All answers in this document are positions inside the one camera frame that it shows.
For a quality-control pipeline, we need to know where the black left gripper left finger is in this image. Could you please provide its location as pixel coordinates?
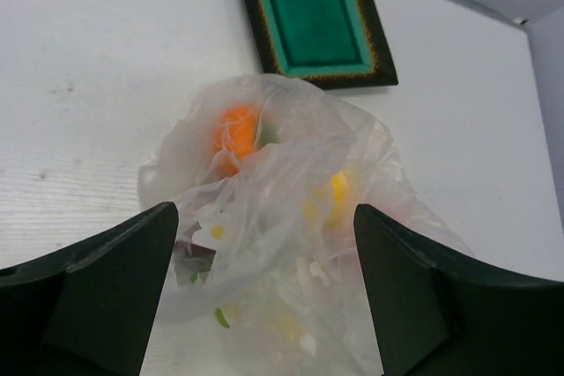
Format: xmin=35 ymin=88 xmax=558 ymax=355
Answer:
xmin=1 ymin=202 xmax=179 ymax=375

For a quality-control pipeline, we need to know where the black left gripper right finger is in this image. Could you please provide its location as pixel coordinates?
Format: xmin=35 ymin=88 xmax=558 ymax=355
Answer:
xmin=353 ymin=204 xmax=563 ymax=375

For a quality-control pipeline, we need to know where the dark red fake apple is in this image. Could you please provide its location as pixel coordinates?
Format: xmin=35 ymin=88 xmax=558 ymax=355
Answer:
xmin=172 ymin=223 xmax=215 ymax=282

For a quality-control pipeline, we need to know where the yellow fake pear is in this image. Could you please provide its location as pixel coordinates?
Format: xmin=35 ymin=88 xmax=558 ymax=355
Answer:
xmin=303 ymin=169 xmax=355 ymax=231

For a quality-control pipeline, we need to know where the clear printed plastic bag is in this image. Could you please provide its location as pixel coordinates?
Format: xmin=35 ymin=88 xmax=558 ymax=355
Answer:
xmin=138 ymin=75 xmax=466 ymax=375

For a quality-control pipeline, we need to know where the orange fake persimmon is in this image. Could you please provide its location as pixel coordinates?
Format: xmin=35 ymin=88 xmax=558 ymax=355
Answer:
xmin=211 ymin=103 xmax=263 ymax=177

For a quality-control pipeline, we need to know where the square green black plate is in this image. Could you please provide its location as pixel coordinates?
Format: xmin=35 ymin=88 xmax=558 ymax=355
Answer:
xmin=244 ymin=0 xmax=398 ymax=90

